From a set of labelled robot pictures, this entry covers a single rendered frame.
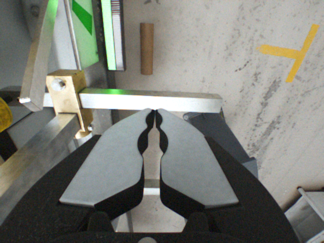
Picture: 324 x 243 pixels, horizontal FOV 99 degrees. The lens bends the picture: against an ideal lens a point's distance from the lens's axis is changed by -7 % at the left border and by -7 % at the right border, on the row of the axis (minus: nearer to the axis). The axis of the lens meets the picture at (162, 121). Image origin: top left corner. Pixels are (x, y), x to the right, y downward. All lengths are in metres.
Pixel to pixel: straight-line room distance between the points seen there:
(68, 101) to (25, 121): 0.26
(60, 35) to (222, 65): 0.98
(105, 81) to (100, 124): 0.14
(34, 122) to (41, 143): 0.32
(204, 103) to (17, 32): 0.50
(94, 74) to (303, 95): 1.56
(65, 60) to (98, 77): 0.15
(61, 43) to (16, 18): 0.11
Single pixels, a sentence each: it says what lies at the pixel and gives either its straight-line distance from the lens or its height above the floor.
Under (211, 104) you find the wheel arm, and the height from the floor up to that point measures 0.83.
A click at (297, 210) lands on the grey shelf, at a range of 2.95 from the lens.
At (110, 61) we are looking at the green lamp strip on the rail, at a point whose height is 0.70.
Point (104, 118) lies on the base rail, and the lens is 0.48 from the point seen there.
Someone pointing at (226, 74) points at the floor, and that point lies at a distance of 1.23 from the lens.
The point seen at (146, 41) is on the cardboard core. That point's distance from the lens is 1.02.
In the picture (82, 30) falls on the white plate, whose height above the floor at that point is 0.77.
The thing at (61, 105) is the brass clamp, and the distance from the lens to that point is 0.33.
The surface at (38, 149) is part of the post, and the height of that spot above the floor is 0.94.
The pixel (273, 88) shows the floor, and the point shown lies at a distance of 1.46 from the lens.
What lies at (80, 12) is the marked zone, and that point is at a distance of 0.36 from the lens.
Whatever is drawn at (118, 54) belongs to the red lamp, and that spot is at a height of 0.70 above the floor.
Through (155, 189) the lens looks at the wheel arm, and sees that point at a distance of 0.43.
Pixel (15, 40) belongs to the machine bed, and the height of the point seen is 0.67.
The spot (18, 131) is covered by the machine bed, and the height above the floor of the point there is 0.78.
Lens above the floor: 1.09
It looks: 58 degrees down
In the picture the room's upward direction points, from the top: 178 degrees clockwise
